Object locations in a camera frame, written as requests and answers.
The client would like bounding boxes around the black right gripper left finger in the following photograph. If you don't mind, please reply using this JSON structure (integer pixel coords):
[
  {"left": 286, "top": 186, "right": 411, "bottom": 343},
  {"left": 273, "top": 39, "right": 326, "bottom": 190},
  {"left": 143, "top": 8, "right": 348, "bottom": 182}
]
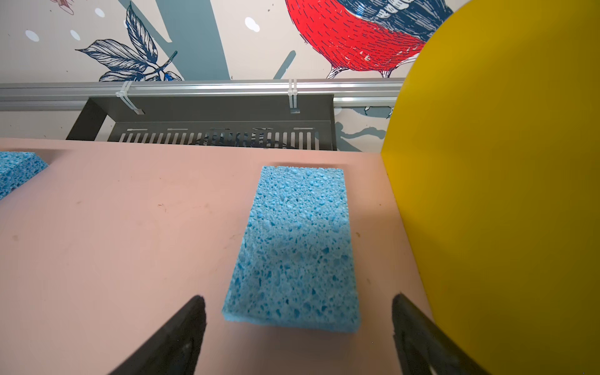
[{"left": 112, "top": 295, "right": 206, "bottom": 374}]

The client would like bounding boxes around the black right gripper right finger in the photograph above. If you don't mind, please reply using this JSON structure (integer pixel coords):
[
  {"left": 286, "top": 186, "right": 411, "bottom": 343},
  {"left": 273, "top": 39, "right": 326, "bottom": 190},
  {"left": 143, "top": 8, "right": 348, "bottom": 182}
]
[{"left": 392, "top": 294, "right": 487, "bottom": 375}]

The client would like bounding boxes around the light blue sponge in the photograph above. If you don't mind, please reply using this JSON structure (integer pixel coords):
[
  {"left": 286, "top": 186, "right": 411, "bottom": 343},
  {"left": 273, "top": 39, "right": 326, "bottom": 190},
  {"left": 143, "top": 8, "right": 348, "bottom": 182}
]
[
  {"left": 0, "top": 152, "right": 48, "bottom": 199},
  {"left": 222, "top": 167, "right": 361, "bottom": 333}
]

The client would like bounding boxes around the yellow shelf unit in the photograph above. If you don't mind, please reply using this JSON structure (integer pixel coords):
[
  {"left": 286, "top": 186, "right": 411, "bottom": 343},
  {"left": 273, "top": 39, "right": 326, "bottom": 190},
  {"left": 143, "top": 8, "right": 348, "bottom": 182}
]
[{"left": 1, "top": 1, "right": 599, "bottom": 374}]

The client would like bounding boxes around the black perforated metal tray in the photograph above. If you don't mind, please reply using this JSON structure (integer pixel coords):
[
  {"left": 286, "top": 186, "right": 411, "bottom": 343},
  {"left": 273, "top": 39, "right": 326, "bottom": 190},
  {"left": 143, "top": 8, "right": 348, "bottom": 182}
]
[{"left": 67, "top": 95, "right": 338, "bottom": 151}]

